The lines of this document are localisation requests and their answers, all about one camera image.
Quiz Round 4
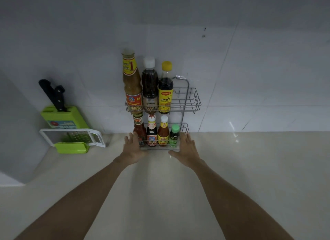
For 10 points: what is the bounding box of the person's left forearm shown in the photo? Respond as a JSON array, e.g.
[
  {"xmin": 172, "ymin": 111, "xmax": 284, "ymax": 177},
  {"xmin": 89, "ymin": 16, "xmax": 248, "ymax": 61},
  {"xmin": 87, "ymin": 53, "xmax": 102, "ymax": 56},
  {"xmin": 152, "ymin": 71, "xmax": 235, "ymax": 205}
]
[{"xmin": 14, "ymin": 157, "xmax": 129, "ymax": 240}]

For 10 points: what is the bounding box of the white framed grater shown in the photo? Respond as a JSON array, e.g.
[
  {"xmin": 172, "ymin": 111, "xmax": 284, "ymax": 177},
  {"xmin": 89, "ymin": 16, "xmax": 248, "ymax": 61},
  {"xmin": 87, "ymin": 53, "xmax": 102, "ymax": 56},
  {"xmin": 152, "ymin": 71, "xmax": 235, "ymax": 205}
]
[{"xmin": 39, "ymin": 128, "xmax": 106, "ymax": 148}]

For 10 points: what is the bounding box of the red chili sauce bottle gold cap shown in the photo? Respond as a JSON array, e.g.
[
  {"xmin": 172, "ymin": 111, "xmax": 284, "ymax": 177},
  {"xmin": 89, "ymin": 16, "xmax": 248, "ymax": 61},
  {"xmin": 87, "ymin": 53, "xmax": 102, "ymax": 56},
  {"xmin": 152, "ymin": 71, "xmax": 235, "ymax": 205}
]
[{"xmin": 133, "ymin": 113, "xmax": 147, "ymax": 146}]

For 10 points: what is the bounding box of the small orange sauce bottle white cap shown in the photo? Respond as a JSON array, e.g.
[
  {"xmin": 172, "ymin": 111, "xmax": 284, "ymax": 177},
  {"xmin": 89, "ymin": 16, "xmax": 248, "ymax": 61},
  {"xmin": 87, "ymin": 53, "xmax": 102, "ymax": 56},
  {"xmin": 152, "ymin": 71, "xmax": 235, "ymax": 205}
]
[{"xmin": 157, "ymin": 115, "xmax": 170, "ymax": 147}]

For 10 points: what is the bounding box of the small bottle red white cap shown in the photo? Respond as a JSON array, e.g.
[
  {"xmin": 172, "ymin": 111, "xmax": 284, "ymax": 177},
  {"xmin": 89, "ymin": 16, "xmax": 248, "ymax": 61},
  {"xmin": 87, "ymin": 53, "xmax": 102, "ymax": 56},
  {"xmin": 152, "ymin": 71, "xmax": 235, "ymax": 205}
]
[{"xmin": 146, "ymin": 114, "xmax": 158, "ymax": 147}]

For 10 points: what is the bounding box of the green grater holder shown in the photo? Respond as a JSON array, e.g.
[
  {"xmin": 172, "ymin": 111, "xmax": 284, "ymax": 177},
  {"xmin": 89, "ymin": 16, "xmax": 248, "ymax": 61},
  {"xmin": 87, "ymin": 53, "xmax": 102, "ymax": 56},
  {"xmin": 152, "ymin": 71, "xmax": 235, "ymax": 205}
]
[{"xmin": 54, "ymin": 142, "xmax": 90, "ymax": 154}]

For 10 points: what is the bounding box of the person's left hand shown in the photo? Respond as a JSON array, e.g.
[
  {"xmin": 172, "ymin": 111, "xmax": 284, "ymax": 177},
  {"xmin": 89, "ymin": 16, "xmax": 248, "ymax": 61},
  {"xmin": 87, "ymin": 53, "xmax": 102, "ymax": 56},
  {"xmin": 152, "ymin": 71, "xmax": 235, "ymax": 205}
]
[{"xmin": 120, "ymin": 131, "xmax": 149, "ymax": 166}]

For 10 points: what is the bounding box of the yellow label soy sauce bottle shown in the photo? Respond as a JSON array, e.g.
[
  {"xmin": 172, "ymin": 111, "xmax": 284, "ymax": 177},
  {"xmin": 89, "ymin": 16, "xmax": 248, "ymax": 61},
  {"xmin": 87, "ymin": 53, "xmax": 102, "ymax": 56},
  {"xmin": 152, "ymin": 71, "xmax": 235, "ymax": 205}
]
[{"xmin": 157, "ymin": 61, "xmax": 174, "ymax": 114}]

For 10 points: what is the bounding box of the large black-handled knife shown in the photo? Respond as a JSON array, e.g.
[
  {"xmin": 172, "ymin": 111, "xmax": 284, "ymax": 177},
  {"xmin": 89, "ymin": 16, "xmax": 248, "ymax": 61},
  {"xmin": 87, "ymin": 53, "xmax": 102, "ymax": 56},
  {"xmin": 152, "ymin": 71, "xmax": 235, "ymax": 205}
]
[{"xmin": 38, "ymin": 79, "xmax": 64, "ymax": 111}]

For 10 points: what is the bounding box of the green knife block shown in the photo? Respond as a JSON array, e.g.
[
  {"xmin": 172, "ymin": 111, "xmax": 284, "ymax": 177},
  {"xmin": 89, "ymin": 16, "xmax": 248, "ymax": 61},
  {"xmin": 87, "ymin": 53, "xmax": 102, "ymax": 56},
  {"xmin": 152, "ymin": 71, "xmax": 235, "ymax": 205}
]
[{"xmin": 40, "ymin": 106, "xmax": 89, "ymax": 129}]

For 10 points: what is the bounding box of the small green jar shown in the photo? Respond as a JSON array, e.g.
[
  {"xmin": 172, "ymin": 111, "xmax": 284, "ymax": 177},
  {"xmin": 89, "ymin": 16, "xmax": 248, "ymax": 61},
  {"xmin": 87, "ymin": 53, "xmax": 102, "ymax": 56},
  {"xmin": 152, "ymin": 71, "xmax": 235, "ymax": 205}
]
[{"xmin": 169, "ymin": 131, "xmax": 180, "ymax": 148}]

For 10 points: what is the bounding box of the grey wire two-tier rack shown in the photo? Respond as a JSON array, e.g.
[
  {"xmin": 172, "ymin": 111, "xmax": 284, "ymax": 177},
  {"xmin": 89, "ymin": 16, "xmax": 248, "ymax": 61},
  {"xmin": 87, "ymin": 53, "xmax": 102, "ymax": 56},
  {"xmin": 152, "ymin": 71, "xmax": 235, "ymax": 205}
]
[{"xmin": 125, "ymin": 77, "xmax": 201, "ymax": 152}]

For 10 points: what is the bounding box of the person's right hand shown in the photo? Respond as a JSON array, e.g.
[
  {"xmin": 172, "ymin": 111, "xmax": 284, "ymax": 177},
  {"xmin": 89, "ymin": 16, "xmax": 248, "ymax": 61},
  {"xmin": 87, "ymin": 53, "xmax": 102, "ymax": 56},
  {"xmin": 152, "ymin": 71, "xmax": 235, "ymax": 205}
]
[{"xmin": 168, "ymin": 133, "xmax": 204, "ymax": 169}]

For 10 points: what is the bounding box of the small black-handled knife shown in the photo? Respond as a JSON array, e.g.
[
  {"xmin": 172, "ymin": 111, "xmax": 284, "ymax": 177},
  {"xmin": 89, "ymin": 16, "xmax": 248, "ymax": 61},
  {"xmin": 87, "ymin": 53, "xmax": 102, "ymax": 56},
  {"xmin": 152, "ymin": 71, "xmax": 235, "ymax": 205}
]
[{"xmin": 54, "ymin": 85, "xmax": 68, "ymax": 112}]

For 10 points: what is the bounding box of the dark sauce bottle white cap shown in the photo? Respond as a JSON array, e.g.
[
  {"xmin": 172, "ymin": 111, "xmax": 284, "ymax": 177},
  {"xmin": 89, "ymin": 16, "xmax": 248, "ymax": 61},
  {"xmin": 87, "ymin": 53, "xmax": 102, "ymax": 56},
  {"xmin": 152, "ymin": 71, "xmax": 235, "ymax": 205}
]
[{"xmin": 141, "ymin": 57, "xmax": 159, "ymax": 113}]

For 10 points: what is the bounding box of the tall light brown sauce bottle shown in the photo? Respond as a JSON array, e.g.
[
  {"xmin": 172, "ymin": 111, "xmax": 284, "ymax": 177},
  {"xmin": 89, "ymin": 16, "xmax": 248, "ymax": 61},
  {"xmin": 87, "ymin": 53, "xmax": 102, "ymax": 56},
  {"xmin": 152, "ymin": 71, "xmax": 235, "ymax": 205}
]
[{"xmin": 122, "ymin": 48, "xmax": 143, "ymax": 115}]

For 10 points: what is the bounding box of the person's right forearm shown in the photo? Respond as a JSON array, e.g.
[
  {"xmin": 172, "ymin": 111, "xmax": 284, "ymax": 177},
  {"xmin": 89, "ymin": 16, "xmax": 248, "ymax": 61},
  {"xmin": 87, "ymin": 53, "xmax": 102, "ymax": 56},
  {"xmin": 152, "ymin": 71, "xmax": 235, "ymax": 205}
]
[{"xmin": 192, "ymin": 159, "xmax": 294, "ymax": 240}]

